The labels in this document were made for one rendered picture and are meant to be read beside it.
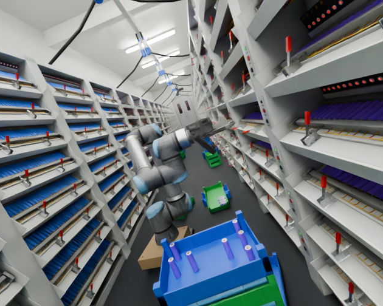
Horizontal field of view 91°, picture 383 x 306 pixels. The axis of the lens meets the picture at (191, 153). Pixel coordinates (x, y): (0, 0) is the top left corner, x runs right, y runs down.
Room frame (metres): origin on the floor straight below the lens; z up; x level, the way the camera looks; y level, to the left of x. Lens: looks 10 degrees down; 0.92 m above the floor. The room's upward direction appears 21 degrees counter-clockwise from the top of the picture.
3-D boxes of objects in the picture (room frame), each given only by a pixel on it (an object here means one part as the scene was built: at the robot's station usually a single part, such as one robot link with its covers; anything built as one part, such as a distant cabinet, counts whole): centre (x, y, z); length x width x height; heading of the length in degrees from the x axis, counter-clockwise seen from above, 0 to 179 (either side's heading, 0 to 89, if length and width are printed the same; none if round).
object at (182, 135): (0.85, 0.00, 0.84); 0.10 x 0.05 x 0.09; 175
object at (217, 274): (0.51, 0.06, 0.52); 0.30 x 0.20 x 0.08; 89
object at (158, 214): (1.34, 0.40, 0.32); 0.17 x 0.15 x 0.18; 104
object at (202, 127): (0.84, -0.08, 0.85); 0.12 x 0.08 x 0.09; 85
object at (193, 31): (2.09, -0.53, 0.89); 0.20 x 0.09 x 1.77; 85
